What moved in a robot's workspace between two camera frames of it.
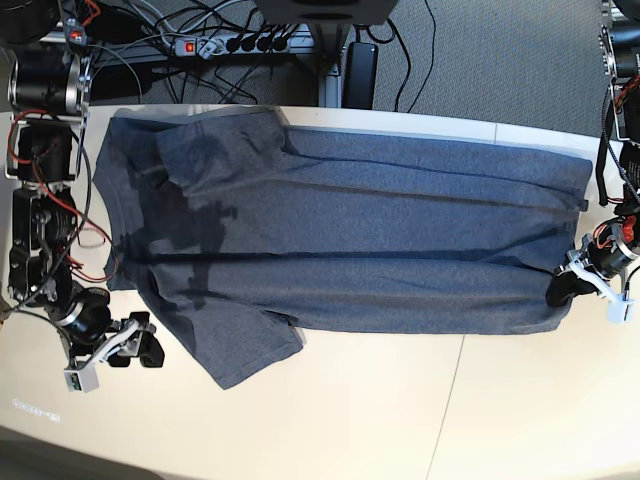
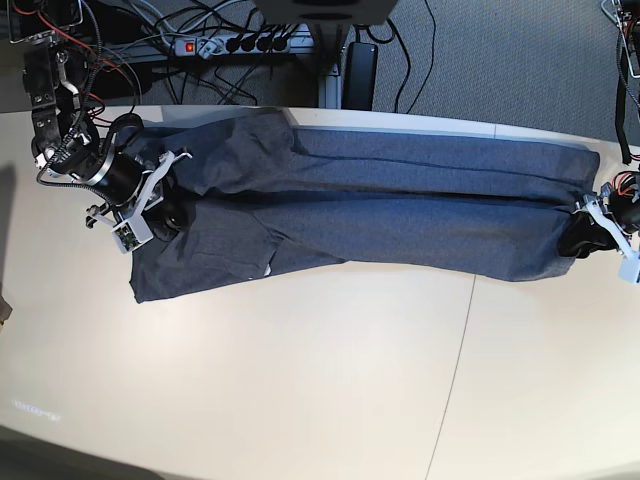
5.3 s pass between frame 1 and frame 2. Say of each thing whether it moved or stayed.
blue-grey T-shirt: moved
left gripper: moved
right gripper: moved
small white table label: stayed
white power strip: stayed
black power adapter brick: stayed
